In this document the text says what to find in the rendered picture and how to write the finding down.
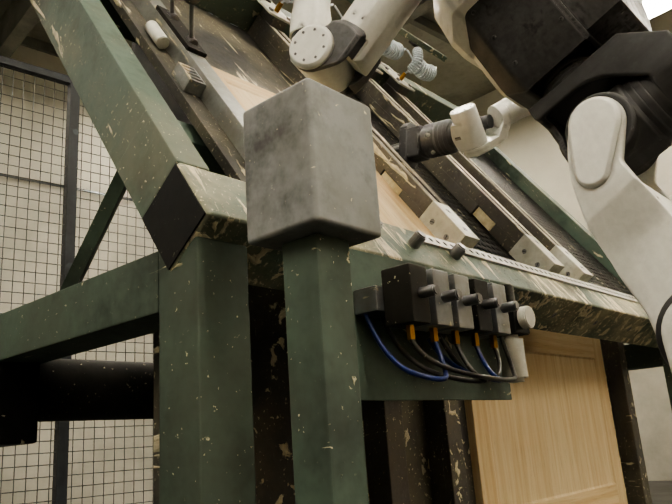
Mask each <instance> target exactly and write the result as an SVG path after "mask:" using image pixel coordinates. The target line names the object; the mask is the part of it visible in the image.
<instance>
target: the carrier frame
mask: <svg viewBox="0 0 672 504"><path fill-rule="evenodd" d="M151 333H154V363H153V362H130V361H106V360H82V359H60V358H63V357H67V356H71V355H74V354H78V353H82V352H85V351H89V350H93V349H96V348H100V347H104V346H107V345H111V344H115V343H118V342H122V341H126V340H129V339H133V338H137V337H140V336H144V335H148V334H151ZM600 345H601V351H602V357H603V363H604V368H605V374H606V380H607V386H608V392H609V398H610V403H611V409H612V415H613V421H614V427H615V432H616V438H617V444H618V450H619V456H620V461H621V467H622V473H623V479H624V485H625V491H626V496H627V502H628V504H652V499H651V494H650V488H649V483H648V477H647V471H646V466H645V460H644V455H643V449H642V444H641V438H640V433H639V427H638V422H637V416H636V411H635V405H634V400H633V394H632V389H631V383H630V378H629V372H628V371H630V370H638V369H647V368H655V367H663V369H664V374H665V379H666V384H667V389H668V395H669V400H670V405H671V410H672V373H671V369H670V367H669V366H668V364H667V363H666V362H665V360H664V359H663V357H662V355H661V353H660V351H659V348H654V347H647V346H641V345H634V344H626V345H624V344H623V343H621V342H615V341H608V340H602V339H600ZM361 408H362V421H363V434H364V447H365V460H366V473H367V486H368V498H369V504H476V498H475V490H474V481H473V473H472V464H471V456H470V447H469V438H468V430H467V421H466V413H465V404H464V400H415V401H361ZM130 419H154V449H153V504H295V488H294V469H293V449H292V429H291V410H290V390H289V371H288V351H287V331H286V312H285V292H284V290H278V289H271V288H265V287H258V286H252V285H248V263H247V247H246V246H243V245H238V244H234V243H229V242H224V241H219V240H214V239H209V238H205V237H200V236H197V237H195V238H194V239H193V240H192V241H191V242H190V244H189V246H188V247H187V249H186V250H185V252H184V253H183V255H182V256H181V258H180V259H179V261H178V263H177V264H176V266H175V267H174V269H173V270H172V271H171V272H170V271H169V270H168V269H167V267H166V265H165V263H164V261H163V259H162V257H161V255H160V253H159V251H157V252H155V253H152V254H150V255H147V256H145V257H142V258H140V259H137V260H135V261H132V262H130V263H127V264H125V265H122V266H120V267H117V268H115V269H112V270H110V271H107V272H105V273H102V274H100V275H97V276H95V277H92V278H90V279H87V280H85V281H82V282H80V283H77V284H75V285H72V286H70V287H67V288H65V289H62V290H60V291H57V292H55V293H52V294H50V295H47V296H45V297H42V298H40V299H37V300H35V301H32V302H30V303H27V304H25V305H22V306H20V307H17V308H15V309H12V310H10V311H7V312H5V313H2V314H0V447H8V446H16V445H25V444H33V443H36V441H37V428H38V422H54V421H92V420H130Z"/></svg>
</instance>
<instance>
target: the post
mask: <svg viewBox="0 0 672 504"><path fill-rule="evenodd" d="M282 253H283V273H284V292H285V312H286V331H287V351H288V371H289V390H290V410H291V429H292V449H293V469H294V488H295V504H369V498H368V486H367V473H366V460H365V447H364V434H363V421H362V408H361V396H360V383H359V370H358V357H357V344H356V331H355V319H354V306H353V293H352V280H351V267H350V254H349V243H348V241H347V240H344V239H340V238H336V237H332V236H328V235H324V234H320V233H313V234H310V235H308V236H305V237H302V238H299V239H296V240H293V241H290V242H287V243H284V244H283V245H282Z"/></svg>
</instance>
